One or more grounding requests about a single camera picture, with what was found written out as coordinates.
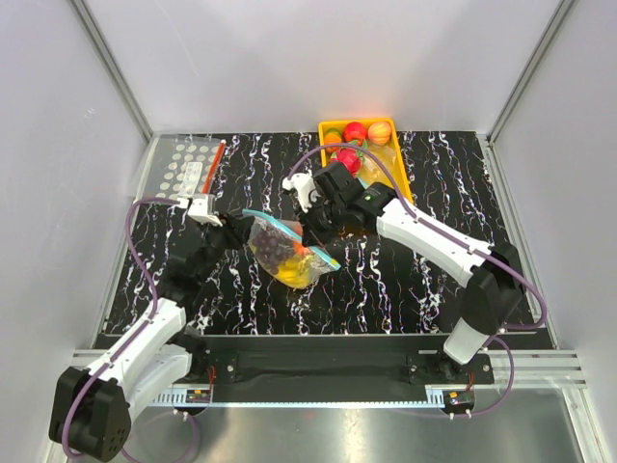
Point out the red dragon fruit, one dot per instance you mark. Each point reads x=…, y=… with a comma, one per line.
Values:
x=350, y=159

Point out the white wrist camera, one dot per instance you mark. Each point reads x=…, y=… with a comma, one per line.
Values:
x=303, y=186
x=200, y=208

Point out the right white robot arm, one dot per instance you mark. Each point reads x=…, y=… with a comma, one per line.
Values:
x=489, y=275

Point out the black marble table mat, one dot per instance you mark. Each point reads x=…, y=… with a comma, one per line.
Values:
x=380, y=287

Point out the orange mandarin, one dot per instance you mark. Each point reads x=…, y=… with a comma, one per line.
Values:
x=331, y=138

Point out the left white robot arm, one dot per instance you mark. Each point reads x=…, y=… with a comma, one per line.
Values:
x=94, y=407

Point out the yellow plastic fruit tray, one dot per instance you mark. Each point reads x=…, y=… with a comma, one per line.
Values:
x=390, y=155

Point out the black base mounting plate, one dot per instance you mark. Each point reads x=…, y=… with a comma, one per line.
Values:
x=417, y=359

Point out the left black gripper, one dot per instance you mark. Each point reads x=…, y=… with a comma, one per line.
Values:
x=234, y=229

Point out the red apple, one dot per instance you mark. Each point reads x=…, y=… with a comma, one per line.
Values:
x=354, y=132

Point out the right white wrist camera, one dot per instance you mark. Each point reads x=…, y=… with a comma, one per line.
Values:
x=303, y=186

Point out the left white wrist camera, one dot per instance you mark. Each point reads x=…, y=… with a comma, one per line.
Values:
x=200, y=208

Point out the clear bag teal zipper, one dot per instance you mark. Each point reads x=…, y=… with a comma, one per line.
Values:
x=292, y=229

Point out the aluminium frame rail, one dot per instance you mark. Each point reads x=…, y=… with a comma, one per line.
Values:
x=523, y=370

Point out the yellow banana bunch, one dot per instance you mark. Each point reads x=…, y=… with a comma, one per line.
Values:
x=301, y=272

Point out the peach fruit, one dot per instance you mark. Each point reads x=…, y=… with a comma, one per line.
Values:
x=379, y=133

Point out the purple grape bunch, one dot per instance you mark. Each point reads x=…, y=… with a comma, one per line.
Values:
x=271, y=248

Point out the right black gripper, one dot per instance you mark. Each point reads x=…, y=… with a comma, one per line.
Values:
x=312, y=234

